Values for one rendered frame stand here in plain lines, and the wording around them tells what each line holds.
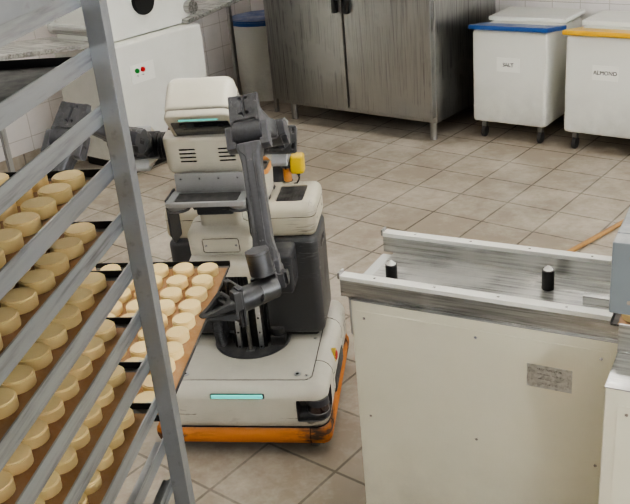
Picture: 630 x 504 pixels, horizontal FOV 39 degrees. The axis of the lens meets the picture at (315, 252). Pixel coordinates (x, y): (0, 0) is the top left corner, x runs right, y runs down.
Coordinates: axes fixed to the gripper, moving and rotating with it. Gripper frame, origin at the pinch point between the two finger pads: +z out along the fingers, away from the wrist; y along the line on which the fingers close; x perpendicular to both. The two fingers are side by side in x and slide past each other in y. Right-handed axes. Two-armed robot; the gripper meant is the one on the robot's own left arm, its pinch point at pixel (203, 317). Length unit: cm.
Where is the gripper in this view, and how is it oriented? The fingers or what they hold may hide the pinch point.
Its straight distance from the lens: 202.8
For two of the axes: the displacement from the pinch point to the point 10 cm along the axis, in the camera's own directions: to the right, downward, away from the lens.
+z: -7.8, 3.4, -5.2
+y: 0.9, 8.9, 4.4
